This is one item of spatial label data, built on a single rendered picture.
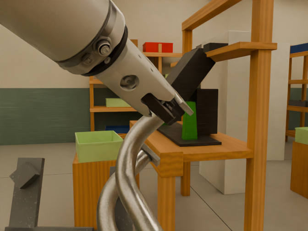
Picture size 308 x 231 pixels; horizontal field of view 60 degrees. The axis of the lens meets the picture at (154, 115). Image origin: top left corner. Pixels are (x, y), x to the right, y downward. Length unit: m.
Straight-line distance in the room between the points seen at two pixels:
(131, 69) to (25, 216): 0.35
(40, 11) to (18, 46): 6.34
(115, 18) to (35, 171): 0.33
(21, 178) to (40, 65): 5.97
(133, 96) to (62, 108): 6.09
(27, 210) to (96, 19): 0.37
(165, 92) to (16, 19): 0.17
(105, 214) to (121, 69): 0.26
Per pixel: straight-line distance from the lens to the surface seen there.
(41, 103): 6.43
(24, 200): 0.54
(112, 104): 5.78
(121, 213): 0.50
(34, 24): 0.24
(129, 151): 0.41
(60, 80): 6.36
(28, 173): 0.51
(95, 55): 0.27
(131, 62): 0.27
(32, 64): 6.47
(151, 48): 5.95
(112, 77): 0.28
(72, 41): 0.25
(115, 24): 0.27
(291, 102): 6.80
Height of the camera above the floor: 1.28
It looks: 6 degrees down
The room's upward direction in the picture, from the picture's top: straight up
